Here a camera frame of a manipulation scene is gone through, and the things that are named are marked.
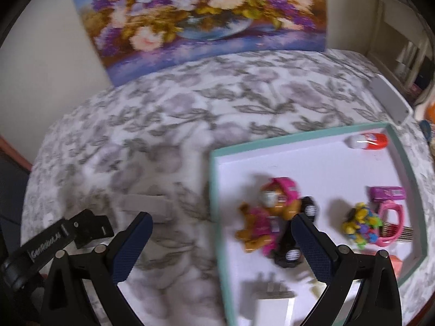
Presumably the white charger plug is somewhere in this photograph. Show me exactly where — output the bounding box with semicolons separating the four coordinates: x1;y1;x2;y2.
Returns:
253;278;297;326

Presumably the dark furniture panel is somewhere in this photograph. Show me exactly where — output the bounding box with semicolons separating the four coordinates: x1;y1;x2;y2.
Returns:
0;149;31;235

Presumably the gold patterned box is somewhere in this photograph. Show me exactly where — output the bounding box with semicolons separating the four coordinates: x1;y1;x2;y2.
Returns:
382;222;414;245

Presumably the black toy car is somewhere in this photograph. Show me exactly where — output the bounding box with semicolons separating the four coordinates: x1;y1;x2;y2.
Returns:
268;195;320;269

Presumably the purple tube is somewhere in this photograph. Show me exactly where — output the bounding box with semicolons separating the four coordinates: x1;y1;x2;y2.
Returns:
369;186;406;202

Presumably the orange and white bottle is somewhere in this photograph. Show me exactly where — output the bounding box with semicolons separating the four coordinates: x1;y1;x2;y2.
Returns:
346;132;389;151

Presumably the reddish brown board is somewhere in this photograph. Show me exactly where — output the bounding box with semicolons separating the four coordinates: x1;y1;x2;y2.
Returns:
0;135;33;174

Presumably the white rectangular device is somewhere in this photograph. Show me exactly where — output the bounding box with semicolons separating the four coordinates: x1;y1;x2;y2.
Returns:
369;78;413;126

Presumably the blue and orange toy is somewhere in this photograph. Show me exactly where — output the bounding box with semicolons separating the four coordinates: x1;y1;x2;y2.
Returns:
387;254;404;279

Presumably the pink wristband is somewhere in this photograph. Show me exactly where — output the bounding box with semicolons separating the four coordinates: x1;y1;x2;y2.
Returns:
375;200;406;248

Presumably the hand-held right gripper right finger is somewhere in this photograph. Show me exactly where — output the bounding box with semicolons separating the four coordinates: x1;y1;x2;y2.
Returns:
291;213;402;326

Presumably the floral blanket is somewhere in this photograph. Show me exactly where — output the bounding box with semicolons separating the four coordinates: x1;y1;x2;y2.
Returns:
20;49;435;326

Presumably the flower painting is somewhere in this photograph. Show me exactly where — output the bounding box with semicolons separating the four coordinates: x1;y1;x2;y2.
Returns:
70;0;327;87

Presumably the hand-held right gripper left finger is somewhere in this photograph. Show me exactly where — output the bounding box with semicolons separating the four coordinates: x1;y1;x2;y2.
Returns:
40;211;153;326

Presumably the colourful bead toy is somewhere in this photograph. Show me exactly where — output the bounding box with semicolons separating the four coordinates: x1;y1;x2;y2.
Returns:
341;202;383;250

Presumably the toy dog figure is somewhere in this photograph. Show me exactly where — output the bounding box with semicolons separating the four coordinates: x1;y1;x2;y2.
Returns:
236;177;303;253

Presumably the teal and white tray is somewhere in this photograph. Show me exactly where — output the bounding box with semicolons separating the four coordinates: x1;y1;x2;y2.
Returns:
208;122;428;326

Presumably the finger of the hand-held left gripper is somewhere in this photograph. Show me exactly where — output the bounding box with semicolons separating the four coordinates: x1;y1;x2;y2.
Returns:
66;215;89;245

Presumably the white cabinet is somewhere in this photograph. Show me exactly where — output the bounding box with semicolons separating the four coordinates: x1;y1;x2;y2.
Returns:
365;0;430;90

